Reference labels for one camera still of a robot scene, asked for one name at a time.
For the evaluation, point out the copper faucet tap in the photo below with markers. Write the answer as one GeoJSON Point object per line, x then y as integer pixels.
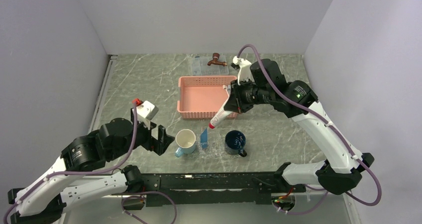
{"type": "Point", "coordinates": [215, 60]}

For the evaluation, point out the pink plastic basket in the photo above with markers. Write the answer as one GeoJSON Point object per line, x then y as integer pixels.
{"type": "Point", "coordinates": [202, 96]}

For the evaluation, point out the clear plastic box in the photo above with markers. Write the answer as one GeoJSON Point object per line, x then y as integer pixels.
{"type": "Point", "coordinates": [199, 67]}

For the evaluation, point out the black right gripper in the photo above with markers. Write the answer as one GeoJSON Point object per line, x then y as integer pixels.
{"type": "Point", "coordinates": [236, 90]}

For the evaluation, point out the blue toothpaste tube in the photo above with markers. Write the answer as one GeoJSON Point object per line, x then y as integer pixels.
{"type": "Point", "coordinates": [204, 139]}

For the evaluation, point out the light blue white mug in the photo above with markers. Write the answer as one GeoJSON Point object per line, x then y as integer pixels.
{"type": "Point", "coordinates": [186, 142]}

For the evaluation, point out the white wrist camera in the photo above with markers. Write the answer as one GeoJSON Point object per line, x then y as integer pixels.
{"type": "Point", "coordinates": [145, 111]}
{"type": "Point", "coordinates": [244, 74]}

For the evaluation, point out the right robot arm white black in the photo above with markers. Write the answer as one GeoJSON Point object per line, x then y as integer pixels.
{"type": "Point", "coordinates": [341, 171]}

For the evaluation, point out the white red-capped toothpaste tube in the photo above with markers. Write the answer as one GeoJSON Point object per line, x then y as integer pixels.
{"type": "Point", "coordinates": [221, 115]}

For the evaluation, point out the aluminium side rail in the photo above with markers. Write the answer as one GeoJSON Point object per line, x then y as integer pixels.
{"type": "Point", "coordinates": [103, 92]}

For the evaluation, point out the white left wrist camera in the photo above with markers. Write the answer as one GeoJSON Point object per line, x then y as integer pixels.
{"type": "Point", "coordinates": [145, 111]}

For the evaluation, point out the dark blue mug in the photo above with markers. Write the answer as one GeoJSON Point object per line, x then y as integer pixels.
{"type": "Point", "coordinates": [235, 142]}

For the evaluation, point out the clear textured acrylic tray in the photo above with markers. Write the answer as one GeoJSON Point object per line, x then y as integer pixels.
{"type": "Point", "coordinates": [215, 150]}

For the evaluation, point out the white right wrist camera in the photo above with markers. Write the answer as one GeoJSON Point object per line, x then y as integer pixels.
{"type": "Point", "coordinates": [244, 74]}

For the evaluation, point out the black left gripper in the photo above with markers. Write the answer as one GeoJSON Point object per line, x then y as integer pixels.
{"type": "Point", "coordinates": [160, 145]}

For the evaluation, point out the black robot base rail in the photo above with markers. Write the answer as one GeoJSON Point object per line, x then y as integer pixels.
{"type": "Point", "coordinates": [260, 188]}

